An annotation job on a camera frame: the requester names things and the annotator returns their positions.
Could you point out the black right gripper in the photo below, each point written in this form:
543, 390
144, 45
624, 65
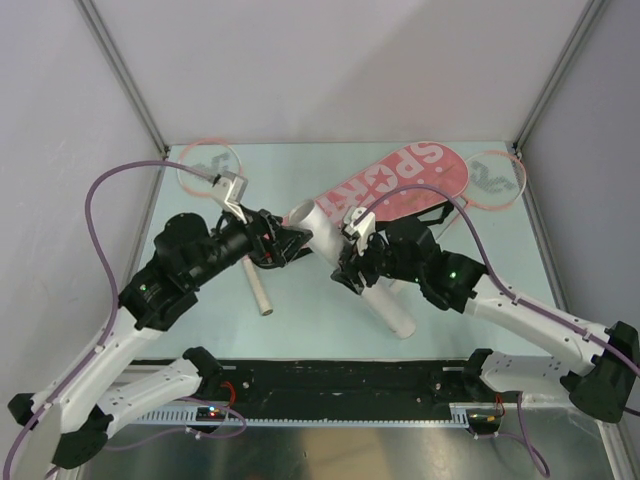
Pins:
352, 262

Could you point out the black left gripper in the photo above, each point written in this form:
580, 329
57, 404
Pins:
283, 242

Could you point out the white shuttlecock tube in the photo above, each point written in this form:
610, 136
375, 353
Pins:
329, 242

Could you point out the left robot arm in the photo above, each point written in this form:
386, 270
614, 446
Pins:
85, 406

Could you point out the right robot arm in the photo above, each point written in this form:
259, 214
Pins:
591, 365

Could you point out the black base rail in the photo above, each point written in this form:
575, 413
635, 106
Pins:
337, 385

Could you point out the white slotted cable duct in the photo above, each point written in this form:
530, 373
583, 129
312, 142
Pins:
417, 415

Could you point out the aluminium frame post left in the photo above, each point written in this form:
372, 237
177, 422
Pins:
117, 64

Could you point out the aluminium frame post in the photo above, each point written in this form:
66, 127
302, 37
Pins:
577, 40
117, 64

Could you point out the aluminium frame post right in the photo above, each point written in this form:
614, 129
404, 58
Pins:
577, 40

